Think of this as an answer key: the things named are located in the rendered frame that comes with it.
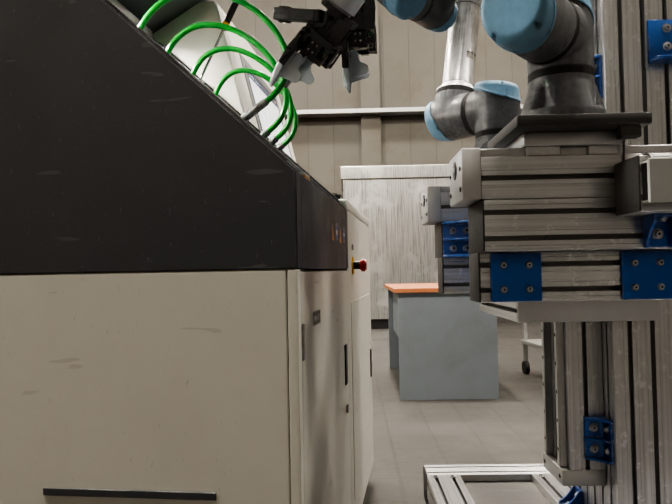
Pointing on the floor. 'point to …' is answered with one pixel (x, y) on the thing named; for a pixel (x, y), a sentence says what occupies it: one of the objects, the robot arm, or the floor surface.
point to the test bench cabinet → (152, 388)
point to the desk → (441, 344)
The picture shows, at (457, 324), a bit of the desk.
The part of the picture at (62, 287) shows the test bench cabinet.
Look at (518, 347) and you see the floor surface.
